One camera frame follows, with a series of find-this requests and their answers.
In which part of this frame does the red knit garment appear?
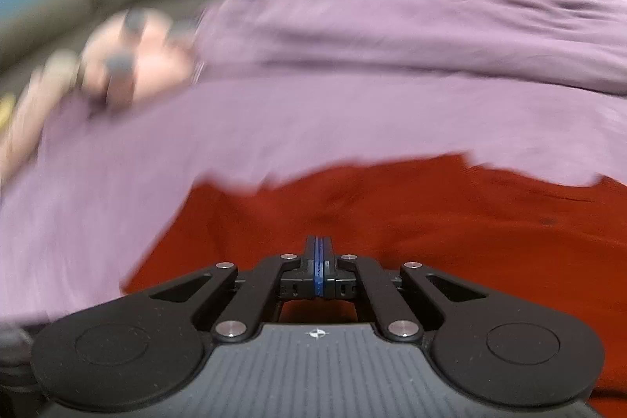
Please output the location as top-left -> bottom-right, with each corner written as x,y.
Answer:
120,154 -> 627,418

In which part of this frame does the purple bed sheet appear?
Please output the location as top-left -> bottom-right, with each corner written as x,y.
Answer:
0,70 -> 627,323

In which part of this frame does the pink plush toy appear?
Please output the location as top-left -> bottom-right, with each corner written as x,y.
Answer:
0,9 -> 199,184

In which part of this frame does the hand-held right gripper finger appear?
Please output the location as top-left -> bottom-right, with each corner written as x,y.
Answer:
149,236 -> 320,344
319,236 -> 487,344

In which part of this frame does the purple crumpled duvet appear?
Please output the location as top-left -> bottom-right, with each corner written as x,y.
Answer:
196,0 -> 627,96

